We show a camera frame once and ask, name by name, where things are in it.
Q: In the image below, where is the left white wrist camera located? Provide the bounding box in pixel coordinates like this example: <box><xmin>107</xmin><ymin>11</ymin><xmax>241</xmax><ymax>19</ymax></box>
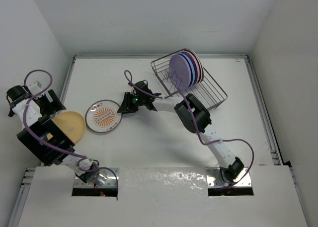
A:
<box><xmin>28</xmin><ymin>81</ymin><xmax>42</xmax><ymax>95</ymax></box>

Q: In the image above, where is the purple plastic plate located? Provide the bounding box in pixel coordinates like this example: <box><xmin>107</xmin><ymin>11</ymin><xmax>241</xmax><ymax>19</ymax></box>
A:
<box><xmin>169</xmin><ymin>53</ymin><xmax>192</xmax><ymax>90</ymax></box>

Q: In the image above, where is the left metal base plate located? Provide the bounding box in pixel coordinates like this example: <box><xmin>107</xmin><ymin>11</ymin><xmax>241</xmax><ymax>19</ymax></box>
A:
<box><xmin>73</xmin><ymin>168</ymin><xmax>119</xmax><ymax>189</ymax></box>

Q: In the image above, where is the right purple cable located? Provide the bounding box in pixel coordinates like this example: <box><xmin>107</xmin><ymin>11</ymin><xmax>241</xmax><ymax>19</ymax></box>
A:
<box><xmin>124</xmin><ymin>70</ymin><xmax>255</xmax><ymax>189</ymax></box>

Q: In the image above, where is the white plate green rim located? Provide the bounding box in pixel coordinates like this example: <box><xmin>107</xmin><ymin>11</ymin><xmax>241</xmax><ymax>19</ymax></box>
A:
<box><xmin>185</xmin><ymin>49</ymin><xmax>204</xmax><ymax>83</ymax></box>

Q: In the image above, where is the blue plastic plate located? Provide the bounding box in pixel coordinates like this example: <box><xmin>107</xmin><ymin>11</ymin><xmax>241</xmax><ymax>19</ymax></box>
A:
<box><xmin>180</xmin><ymin>51</ymin><xmax>197</xmax><ymax>87</ymax></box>

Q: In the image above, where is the white plate orange sunburst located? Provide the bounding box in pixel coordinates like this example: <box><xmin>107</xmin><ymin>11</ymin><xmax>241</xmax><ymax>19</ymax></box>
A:
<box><xmin>85</xmin><ymin>99</ymin><xmax>122</xmax><ymax>134</ymax></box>

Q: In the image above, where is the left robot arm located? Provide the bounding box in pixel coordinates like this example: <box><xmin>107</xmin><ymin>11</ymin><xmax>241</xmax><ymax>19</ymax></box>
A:
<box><xmin>6</xmin><ymin>85</ymin><xmax>99</xmax><ymax>183</ymax></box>

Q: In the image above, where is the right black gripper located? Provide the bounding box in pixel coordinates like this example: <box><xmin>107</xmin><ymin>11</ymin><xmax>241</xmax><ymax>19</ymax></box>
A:
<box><xmin>119</xmin><ymin>92</ymin><xmax>146</xmax><ymax>114</ymax></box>

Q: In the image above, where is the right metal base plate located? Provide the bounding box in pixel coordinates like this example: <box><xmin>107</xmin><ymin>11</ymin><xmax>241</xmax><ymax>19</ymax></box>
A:
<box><xmin>206</xmin><ymin>167</ymin><xmax>252</xmax><ymax>188</ymax></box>

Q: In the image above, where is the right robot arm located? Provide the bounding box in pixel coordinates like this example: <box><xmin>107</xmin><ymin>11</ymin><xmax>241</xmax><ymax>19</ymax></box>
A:
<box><xmin>117</xmin><ymin>81</ymin><xmax>244</xmax><ymax>184</ymax></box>

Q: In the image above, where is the yellow plastic plate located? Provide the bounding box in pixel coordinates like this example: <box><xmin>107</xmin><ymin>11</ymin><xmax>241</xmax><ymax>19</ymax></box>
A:
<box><xmin>52</xmin><ymin>111</ymin><xmax>86</xmax><ymax>144</ymax></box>

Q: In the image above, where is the metal base plate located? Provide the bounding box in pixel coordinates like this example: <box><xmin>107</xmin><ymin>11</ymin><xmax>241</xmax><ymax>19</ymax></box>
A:
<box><xmin>206</xmin><ymin>167</ymin><xmax>252</xmax><ymax>188</ymax></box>
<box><xmin>73</xmin><ymin>168</ymin><xmax>119</xmax><ymax>189</ymax></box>

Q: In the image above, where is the pink plastic plate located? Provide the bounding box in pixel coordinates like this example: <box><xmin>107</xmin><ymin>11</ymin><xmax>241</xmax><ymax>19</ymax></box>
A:
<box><xmin>188</xmin><ymin>49</ymin><xmax>202</xmax><ymax>84</ymax></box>

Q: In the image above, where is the white front cover board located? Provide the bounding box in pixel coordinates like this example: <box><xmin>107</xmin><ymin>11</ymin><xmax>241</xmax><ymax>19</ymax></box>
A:
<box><xmin>19</xmin><ymin>166</ymin><xmax>307</xmax><ymax>227</ymax></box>

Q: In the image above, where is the metal wire dish rack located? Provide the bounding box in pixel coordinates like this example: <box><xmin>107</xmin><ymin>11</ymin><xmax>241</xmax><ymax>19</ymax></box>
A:
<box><xmin>151</xmin><ymin>49</ymin><xmax>228</xmax><ymax>111</ymax></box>

